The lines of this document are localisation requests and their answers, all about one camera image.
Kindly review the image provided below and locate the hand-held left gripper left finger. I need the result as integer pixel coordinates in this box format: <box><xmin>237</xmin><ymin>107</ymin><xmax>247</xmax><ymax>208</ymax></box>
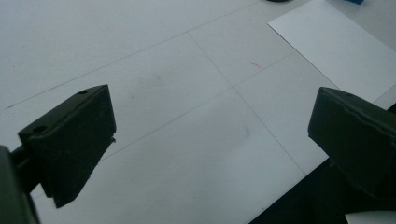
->
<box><xmin>18</xmin><ymin>84</ymin><xmax>117</xmax><ymax>209</ymax></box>

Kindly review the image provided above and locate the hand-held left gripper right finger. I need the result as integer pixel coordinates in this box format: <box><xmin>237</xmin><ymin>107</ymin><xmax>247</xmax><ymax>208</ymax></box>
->
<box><xmin>307</xmin><ymin>87</ymin><xmax>396</xmax><ymax>200</ymax></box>

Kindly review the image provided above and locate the white paper sheet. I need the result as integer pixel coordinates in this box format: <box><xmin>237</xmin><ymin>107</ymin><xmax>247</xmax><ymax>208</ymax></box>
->
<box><xmin>268</xmin><ymin>0</ymin><xmax>396</xmax><ymax>104</ymax></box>

